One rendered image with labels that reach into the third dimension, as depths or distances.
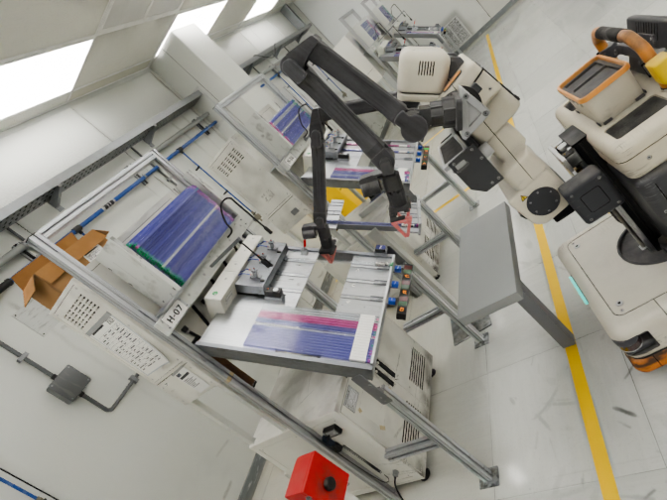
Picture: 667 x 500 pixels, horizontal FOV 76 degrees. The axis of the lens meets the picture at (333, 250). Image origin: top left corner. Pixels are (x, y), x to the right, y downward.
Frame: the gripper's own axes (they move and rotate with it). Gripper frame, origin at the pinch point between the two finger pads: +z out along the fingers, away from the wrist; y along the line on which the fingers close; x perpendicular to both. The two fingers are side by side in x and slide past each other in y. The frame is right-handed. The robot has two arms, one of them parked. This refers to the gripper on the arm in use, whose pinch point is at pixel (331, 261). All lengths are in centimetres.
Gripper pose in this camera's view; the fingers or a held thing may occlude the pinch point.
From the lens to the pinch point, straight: 204.7
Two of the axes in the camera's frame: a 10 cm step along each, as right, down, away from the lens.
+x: 9.5, -0.3, -3.0
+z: 2.0, 8.1, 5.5
